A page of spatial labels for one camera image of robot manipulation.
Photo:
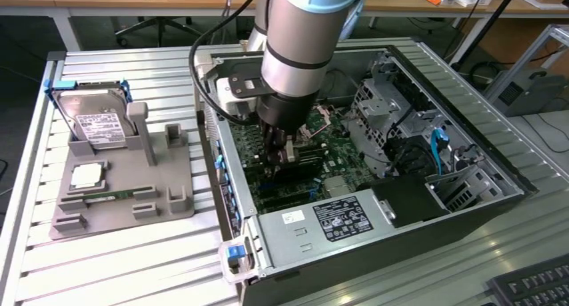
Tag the green RAM stick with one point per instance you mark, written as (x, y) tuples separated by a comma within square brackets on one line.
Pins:
[(107, 196)]

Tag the hard disk in blue caddy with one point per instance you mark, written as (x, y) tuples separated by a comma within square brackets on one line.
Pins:
[(89, 102)]

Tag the metal socket cover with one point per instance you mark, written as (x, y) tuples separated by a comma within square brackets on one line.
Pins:
[(325, 110)]

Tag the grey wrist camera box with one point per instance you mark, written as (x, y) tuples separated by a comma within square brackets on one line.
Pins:
[(231, 99)]

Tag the low profile graphics card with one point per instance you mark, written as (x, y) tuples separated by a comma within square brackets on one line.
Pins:
[(303, 171)]

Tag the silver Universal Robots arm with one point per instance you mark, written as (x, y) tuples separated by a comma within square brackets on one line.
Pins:
[(303, 36)]

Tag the black plastic shroud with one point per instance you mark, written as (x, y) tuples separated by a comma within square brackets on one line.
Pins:
[(400, 202)]

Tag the black open PC case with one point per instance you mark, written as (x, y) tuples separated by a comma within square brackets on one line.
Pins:
[(400, 259)]

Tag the black keyboard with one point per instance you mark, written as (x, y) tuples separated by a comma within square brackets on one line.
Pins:
[(538, 282)]

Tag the blue case release latch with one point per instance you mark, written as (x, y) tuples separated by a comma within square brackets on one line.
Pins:
[(237, 253)]

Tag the silver CPU chip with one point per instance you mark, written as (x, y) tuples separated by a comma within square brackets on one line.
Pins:
[(89, 176)]

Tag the grey computer tower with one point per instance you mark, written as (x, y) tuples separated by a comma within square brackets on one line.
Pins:
[(534, 96)]

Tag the grey power supply unit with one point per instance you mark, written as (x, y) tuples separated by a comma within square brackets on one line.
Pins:
[(290, 239)]

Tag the aluminium profile frame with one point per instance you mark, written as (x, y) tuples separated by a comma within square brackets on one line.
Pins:
[(536, 49)]

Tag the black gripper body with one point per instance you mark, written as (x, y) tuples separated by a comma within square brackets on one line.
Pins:
[(290, 114)]

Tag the black tripod pole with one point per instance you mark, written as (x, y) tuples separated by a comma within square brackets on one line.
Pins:
[(491, 21)]

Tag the silver disk bay cage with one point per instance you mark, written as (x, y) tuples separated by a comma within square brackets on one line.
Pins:
[(383, 112)]

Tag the grey plastic parts rack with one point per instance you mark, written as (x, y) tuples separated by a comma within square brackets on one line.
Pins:
[(129, 172)]

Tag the green Dell motherboard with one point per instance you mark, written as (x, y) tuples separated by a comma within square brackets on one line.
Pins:
[(347, 152)]

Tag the perforated silver metal cage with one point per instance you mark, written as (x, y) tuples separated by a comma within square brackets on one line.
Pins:
[(478, 181)]

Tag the black office chair base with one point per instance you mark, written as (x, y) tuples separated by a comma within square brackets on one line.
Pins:
[(166, 25)]

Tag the black expansion slot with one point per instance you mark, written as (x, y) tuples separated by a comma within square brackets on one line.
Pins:
[(290, 202)]

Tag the silver chipset heatsink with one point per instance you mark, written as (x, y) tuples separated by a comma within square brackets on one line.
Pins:
[(341, 186)]

